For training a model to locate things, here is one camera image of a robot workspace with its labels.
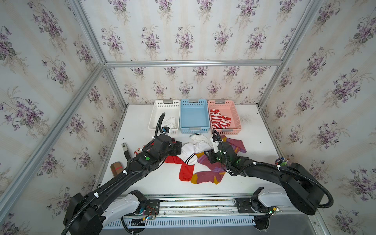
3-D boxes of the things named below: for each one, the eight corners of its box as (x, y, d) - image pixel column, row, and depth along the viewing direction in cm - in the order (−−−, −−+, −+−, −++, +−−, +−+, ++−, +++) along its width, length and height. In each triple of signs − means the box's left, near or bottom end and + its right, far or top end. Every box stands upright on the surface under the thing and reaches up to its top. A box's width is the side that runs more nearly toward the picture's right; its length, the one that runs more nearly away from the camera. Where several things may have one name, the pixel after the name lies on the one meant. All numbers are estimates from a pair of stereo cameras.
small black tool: (127, 160, 91) (125, 156, 88) (123, 147, 98) (120, 143, 94) (131, 158, 92) (128, 155, 88) (126, 145, 98) (124, 141, 94)
